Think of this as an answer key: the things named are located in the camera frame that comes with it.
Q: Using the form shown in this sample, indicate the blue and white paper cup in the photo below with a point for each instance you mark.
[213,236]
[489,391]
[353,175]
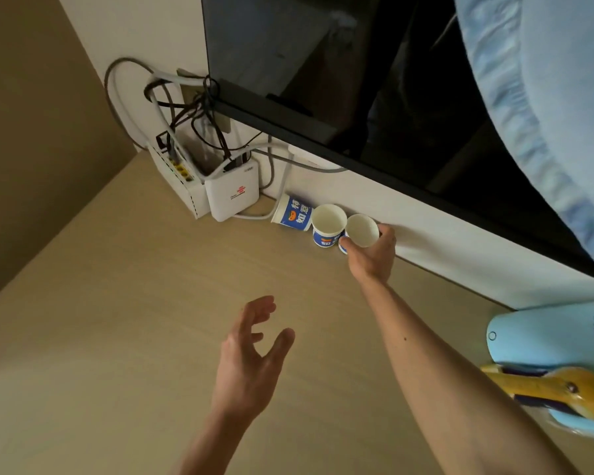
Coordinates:
[328,223]
[293,213]
[362,230]

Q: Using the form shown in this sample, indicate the black flat television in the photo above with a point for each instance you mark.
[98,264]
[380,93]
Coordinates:
[326,69]

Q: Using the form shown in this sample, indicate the white modem with yellow ports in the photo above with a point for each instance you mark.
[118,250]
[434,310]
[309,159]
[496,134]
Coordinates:
[180,185]

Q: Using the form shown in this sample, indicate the person's right thumb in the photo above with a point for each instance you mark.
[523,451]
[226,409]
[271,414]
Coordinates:
[348,243]

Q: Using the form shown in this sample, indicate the person's right hand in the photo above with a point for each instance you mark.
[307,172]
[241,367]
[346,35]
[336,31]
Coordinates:
[373,262]

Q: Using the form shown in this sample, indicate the light blue cloth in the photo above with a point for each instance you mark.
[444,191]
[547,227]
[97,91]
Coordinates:
[564,93]

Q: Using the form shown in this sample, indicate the light blue plastic device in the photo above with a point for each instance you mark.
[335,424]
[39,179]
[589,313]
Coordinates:
[549,336]

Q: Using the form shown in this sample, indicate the yellow orange duck toy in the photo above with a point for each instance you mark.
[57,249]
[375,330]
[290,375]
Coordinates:
[574,388]

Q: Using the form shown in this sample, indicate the person's left thumb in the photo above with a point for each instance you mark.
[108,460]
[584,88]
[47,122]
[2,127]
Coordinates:
[280,345]

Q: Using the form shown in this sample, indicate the person's left hand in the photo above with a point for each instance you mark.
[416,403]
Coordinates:
[242,370]

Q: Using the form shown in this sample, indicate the person's right forearm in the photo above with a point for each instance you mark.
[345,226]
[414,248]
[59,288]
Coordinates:
[450,385]

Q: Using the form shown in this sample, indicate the person's left forearm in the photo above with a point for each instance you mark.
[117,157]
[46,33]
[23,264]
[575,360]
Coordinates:
[213,445]

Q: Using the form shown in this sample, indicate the white router with red logo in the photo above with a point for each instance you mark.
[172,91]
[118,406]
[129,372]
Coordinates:
[231,192]

